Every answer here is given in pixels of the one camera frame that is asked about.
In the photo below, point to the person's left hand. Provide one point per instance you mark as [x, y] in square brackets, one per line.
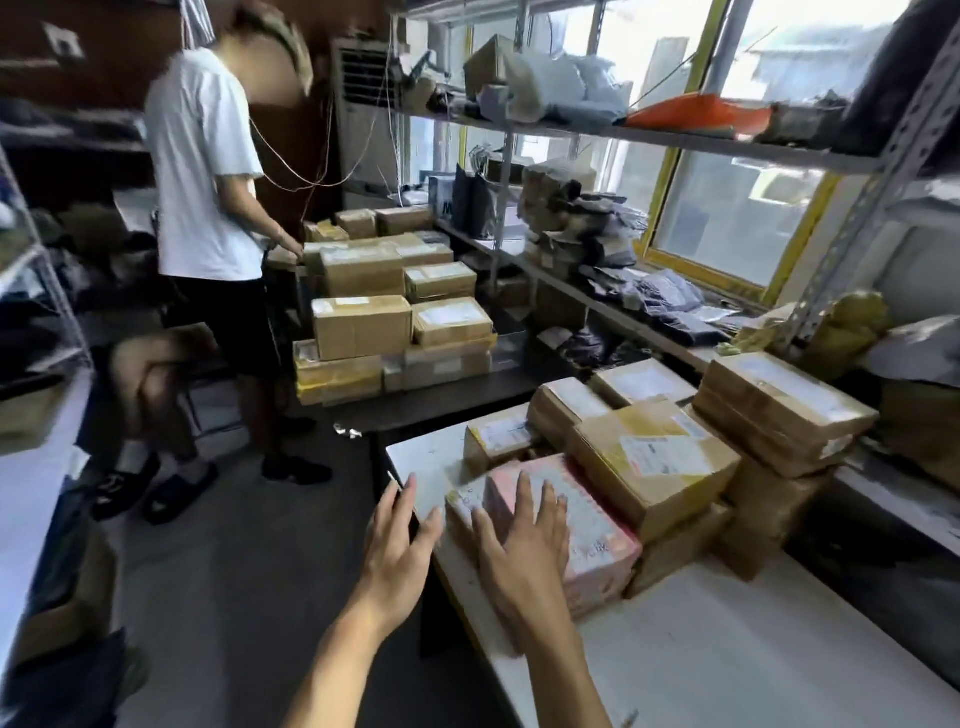
[397, 555]

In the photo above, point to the person's right hand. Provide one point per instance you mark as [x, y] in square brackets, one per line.
[529, 577]

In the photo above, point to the pink printed parcel box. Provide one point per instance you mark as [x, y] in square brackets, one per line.
[600, 540]

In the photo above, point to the pile of cardboard parcels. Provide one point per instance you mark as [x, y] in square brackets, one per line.
[360, 326]
[660, 457]

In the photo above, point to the person's left forearm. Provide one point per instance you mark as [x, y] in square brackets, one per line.
[330, 675]

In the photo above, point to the person's right forearm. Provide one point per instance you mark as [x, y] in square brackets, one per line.
[566, 682]

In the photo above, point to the black plastic mailer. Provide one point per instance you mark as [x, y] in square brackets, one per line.
[585, 349]

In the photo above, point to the pile of grey plastic mailers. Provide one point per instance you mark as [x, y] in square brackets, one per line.
[660, 300]

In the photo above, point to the black paper bags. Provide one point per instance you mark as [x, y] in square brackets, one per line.
[471, 202]

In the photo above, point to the pile of grey mailer bags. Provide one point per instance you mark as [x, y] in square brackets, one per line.
[570, 214]

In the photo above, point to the olive yellow bag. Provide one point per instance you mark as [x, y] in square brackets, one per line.
[840, 330]

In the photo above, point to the small handwritten cardboard box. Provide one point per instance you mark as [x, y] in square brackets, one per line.
[922, 427]

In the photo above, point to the yellow framed window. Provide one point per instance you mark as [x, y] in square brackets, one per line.
[799, 240]

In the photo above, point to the white standing air conditioner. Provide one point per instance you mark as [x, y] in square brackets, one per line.
[364, 112]

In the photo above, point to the crumpled grey plastic bag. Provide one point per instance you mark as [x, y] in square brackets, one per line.
[915, 349]

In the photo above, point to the grey metal shelf rack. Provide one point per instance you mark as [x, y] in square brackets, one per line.
[877, 187]
[675, 142]

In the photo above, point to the orange plastic mailer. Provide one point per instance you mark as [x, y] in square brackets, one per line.
[697, 116]

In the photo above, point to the white plastic bag bundle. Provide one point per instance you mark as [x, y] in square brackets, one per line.
[562, 86]

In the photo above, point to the small plain cardboard box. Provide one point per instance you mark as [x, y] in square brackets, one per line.
[486, 67]

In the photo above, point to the grey taped parcel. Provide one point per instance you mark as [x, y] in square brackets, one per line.
[799, 124]

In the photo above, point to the dark purple bag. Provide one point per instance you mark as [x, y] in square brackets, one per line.
[892, 75]

